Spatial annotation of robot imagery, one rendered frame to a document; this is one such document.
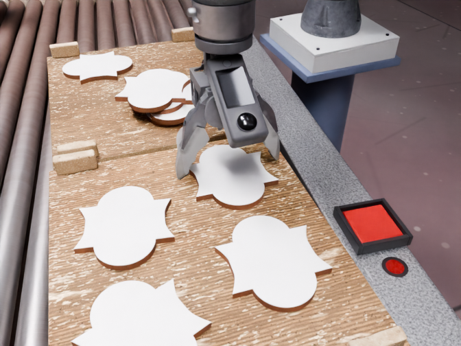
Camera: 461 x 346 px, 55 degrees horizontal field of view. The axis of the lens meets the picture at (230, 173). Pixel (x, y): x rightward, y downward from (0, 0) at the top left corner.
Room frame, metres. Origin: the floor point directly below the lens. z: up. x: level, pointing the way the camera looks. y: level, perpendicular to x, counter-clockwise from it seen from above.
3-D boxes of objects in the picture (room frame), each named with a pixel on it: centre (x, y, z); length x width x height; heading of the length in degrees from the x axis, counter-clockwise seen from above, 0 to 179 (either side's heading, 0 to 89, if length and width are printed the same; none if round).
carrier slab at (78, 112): (0.78, 0.17, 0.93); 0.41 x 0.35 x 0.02; 19
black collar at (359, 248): (0.42, -0.19, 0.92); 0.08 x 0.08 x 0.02; 14
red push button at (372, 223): (0.42, -0.19, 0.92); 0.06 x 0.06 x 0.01; 14
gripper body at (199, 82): (0.53, 0.01, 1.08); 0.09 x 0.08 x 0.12; 18
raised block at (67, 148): (0.55, 0.23, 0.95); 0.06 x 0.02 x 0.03; 109
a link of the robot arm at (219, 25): (0.53, 0.01, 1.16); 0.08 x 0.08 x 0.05
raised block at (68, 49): (0.92, 0.36, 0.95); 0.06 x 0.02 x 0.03; 109
